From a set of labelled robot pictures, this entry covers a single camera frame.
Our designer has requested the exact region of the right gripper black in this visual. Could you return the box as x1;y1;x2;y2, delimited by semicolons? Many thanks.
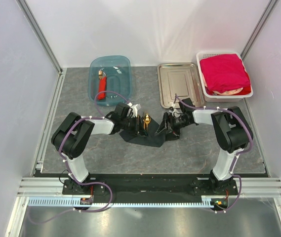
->
155;112;191;142

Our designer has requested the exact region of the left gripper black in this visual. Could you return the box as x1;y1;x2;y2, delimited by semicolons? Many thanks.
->
120;115;148;137

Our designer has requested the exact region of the black paper napkin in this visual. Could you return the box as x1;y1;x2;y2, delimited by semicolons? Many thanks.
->
120;119;180;147

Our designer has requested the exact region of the gold spoon green handle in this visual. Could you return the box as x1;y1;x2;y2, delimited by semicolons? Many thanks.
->
145;113;151;131

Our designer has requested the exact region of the gold fork green handle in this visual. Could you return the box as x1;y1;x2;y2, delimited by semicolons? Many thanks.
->
141;113;146;131

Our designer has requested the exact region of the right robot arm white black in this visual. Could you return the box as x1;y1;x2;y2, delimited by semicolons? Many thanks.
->
155;97;253;195

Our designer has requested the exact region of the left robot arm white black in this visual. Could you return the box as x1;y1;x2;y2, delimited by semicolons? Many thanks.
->
51;103;142;194

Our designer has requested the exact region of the red rolled napkin with cutlery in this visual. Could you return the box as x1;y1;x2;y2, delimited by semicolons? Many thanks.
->
97;70;107;100

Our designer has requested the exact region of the stainless steel tray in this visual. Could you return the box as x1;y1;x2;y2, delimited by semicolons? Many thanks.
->
157;63;205;109

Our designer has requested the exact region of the white plastic basket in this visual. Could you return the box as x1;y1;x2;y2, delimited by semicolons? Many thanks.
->
196;51;253;102

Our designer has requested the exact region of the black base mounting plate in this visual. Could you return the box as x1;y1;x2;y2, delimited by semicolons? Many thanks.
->
62;174;239;203

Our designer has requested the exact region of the blue transparent plastic container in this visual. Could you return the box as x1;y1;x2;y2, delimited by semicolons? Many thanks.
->
88;55;132;106

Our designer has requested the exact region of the red folded cloth stack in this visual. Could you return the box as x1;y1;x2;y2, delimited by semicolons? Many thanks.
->
200;53;252;96

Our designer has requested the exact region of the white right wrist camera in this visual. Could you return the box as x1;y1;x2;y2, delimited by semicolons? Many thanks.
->
168;107;182;118

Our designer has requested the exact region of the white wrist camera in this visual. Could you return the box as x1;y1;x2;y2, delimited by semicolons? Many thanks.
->
168;107;182;118
127;103;141;118

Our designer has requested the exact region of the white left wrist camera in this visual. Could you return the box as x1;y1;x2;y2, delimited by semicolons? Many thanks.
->
127;103;141;118

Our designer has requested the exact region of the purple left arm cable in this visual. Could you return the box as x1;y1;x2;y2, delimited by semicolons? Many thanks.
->
28;90;133;225

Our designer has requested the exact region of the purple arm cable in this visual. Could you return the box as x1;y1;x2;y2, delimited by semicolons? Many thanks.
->
28;90;133;225
174;93;254;214

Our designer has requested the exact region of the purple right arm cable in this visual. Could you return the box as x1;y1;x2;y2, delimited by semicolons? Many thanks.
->
174;93;254;214

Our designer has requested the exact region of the aluminium frame rail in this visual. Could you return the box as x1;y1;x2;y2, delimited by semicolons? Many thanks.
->
17;177;281;198

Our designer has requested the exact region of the slotted grey cable duct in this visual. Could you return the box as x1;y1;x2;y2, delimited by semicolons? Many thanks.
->
28;197;227;208

